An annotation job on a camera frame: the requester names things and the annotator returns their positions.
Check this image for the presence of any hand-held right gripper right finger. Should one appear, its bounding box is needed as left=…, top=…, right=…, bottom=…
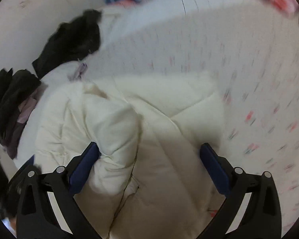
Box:
left=199, top=142, right=282, bottom=239

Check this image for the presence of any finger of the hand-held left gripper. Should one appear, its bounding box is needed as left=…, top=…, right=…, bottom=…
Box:
left=8, top=154, right=41, bottom=195

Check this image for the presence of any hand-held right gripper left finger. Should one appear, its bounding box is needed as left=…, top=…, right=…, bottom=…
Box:
left=16, top=141, right=102, bottom=239

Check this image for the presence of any cream padded jacket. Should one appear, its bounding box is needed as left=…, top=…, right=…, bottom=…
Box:
left=15, top=71, right=226, bottom=239

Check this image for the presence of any dark clothes pile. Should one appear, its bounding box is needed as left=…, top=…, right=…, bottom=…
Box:
left=0, top=68, right=42, bottom=160

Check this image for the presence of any pale pink cloth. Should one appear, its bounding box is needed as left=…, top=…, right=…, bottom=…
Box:
left=16, top=90, right=44, bottom=125

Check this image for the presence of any purple hair clip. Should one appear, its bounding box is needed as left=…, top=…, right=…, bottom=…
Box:
left=68, top=63, right=88, bottom=81

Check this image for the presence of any cherry print bed sheet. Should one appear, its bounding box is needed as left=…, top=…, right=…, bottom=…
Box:
left=12, top=0, right=299, bottom=232

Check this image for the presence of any black jacket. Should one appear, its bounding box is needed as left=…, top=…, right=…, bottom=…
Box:
left=32, top=9, right=102, bottom=78

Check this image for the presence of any white striped quilt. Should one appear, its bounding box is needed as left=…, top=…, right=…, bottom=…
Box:
left=97, top=0, right=240, bottom=46

